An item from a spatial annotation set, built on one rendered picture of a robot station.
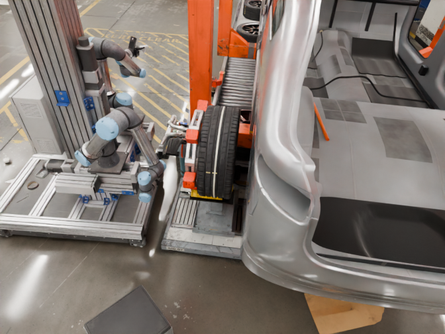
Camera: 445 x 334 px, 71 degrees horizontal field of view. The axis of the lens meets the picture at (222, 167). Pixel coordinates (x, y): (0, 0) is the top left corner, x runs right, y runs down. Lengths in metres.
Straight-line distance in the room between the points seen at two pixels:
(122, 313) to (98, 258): 0.76
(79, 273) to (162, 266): 0.64
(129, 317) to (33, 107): 1.46
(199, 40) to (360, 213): 1.58
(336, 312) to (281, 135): 1.78
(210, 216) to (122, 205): 0.76
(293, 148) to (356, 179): 1.11
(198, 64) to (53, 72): 0.98
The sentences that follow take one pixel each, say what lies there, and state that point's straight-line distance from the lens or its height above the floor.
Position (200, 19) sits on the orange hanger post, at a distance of 2.36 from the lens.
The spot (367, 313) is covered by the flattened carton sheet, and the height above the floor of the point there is 0.01.
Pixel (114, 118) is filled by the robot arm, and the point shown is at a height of 1.36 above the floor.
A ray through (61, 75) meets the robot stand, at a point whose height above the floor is 1.38.
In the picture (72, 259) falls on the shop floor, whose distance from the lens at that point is 2.89.
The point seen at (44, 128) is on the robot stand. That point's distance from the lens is 2.46.
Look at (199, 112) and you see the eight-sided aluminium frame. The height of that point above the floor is 1.12.
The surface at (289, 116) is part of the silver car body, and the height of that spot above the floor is 1.67.
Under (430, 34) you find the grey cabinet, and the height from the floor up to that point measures 0.28.
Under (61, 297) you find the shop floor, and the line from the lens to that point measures 2.74.
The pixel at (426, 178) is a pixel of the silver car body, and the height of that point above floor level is 0.97.
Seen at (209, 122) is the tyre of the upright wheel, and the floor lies 1.17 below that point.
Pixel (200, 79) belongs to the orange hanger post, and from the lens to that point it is 2.53.
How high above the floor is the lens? 2.32
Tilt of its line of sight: 43 degrees down
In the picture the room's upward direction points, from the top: 4 degrees clockwise
